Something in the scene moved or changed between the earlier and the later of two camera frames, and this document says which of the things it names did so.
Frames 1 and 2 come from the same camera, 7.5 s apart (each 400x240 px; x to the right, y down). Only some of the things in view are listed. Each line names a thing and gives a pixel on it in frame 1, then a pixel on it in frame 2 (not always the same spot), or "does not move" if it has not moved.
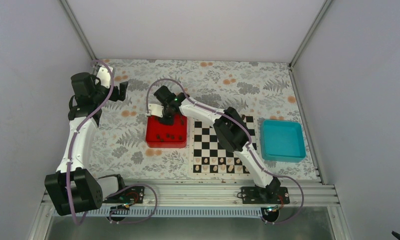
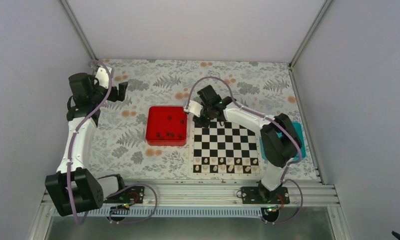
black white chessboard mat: [209, 158] does not move
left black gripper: [114, 96] does not move
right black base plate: [269, 195] does not move
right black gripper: [169, 122] to [203, 123]
